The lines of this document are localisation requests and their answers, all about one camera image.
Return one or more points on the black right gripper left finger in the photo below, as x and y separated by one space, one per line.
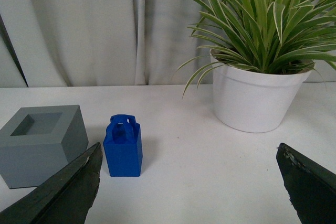
65 197

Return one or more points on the gray square base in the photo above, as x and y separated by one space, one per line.
37 142

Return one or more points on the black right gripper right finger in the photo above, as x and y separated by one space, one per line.
310 186

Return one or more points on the green striped spider plant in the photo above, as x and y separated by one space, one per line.
266 36

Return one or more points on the blue plastic part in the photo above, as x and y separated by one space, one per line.
123 146

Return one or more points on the gray curtain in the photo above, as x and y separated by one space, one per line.
75 43

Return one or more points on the white plant pot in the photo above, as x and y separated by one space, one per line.
253 102

